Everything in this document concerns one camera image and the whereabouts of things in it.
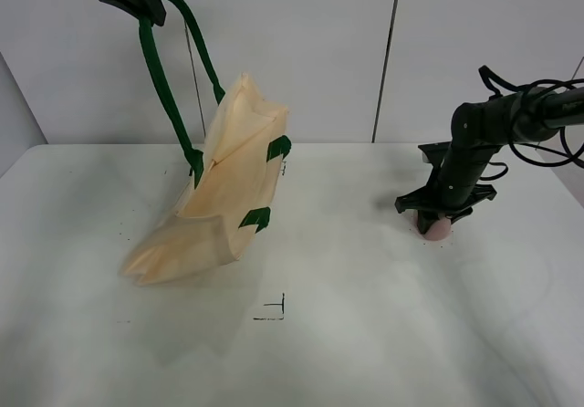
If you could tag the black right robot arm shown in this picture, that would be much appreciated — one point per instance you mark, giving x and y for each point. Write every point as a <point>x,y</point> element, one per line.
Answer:
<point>534,113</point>

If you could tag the white linen bag green handles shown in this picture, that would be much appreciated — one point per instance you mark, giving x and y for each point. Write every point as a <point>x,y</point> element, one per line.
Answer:
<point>232,179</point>

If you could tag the pink peach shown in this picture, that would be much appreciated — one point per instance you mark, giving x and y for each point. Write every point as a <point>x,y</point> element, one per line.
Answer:
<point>440,230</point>

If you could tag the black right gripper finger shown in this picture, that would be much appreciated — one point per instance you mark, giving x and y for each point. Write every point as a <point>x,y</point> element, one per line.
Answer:
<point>425,221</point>
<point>460,215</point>

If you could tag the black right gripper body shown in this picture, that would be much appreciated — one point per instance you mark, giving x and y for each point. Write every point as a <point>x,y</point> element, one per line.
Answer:
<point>443,200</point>

